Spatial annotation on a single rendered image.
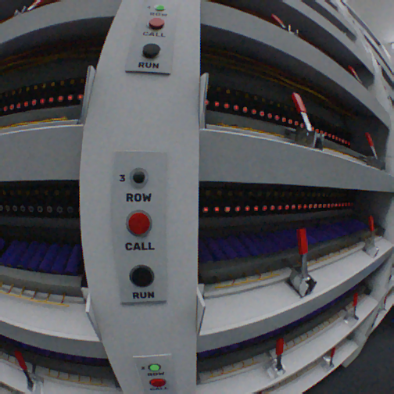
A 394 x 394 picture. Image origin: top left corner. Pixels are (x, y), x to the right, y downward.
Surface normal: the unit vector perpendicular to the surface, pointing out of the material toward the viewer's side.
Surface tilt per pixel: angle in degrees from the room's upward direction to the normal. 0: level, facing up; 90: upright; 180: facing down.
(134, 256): 90
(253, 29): 107
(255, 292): 17
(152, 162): 90
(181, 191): 90
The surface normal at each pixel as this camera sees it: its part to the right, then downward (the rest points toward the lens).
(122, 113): 0.29, 0.03
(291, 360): 0.10, -0.95
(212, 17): 0.28, 0.32
